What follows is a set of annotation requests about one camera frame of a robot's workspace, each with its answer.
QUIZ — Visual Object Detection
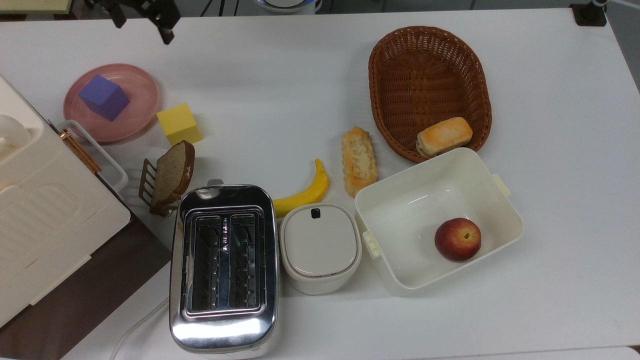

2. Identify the brown toast rack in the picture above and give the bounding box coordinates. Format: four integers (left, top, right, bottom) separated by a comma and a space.
138, 158, 180, 218

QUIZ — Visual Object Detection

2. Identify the white lidded small bin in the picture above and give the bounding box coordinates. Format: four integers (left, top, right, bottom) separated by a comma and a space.
279, 202, 363, 296

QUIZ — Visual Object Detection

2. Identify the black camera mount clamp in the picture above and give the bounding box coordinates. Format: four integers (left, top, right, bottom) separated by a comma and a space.
570, 0, 609, 27

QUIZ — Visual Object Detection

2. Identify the purple cube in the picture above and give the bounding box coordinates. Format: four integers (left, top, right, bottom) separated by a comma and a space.
78, 74, 131, 122

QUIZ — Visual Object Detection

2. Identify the cream toy cabinet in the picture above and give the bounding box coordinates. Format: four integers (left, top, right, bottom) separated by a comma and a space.
0, 75, 132, 328

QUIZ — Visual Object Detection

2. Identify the dark brown base box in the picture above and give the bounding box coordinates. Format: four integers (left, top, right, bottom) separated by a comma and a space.
0, 214, 172, 360

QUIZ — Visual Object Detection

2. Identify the brown bread slice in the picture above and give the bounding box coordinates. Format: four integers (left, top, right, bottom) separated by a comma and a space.
150, 140, 196, 208

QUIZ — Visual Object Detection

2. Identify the pink plate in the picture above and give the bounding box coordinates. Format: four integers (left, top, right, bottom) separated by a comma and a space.
63, 63, 161, 145

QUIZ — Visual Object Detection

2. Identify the yellow banana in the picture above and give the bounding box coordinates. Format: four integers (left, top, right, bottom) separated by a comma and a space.
272, 158, 330, 218

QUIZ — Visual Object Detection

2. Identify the white rectangular loop handle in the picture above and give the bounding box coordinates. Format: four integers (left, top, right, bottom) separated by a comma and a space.
56, 119, 129, 197

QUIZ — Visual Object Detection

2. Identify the white toaster cable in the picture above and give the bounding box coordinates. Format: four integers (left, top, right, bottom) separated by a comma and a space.
109, 297, 171, 360

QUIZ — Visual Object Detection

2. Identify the brown wicker basket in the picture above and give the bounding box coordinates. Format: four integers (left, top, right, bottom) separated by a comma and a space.
368, 26, 493, 164

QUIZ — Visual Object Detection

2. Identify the chrome cream toaster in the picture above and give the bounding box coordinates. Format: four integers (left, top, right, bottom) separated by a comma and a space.
169, 179, 281, 357

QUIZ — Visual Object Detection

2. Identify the white plastic container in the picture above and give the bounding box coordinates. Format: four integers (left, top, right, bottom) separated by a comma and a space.
354, 147, 525, 297

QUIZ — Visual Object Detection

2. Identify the yellow cube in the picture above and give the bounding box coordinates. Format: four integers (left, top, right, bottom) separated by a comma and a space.
156, 103, 203, 146

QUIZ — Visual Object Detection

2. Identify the long crusty pastry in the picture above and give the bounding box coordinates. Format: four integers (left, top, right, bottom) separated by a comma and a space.
341, 126, 379, 199

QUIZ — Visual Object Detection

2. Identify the red apple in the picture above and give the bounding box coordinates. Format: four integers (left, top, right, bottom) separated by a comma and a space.
434, 217, 482, 263

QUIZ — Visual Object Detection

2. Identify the golden bread roll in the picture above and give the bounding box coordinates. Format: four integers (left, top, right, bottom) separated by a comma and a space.
416, 117, 474, 158

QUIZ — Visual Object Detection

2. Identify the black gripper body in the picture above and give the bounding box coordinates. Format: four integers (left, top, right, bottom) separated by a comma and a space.
85, 0, 182, 30

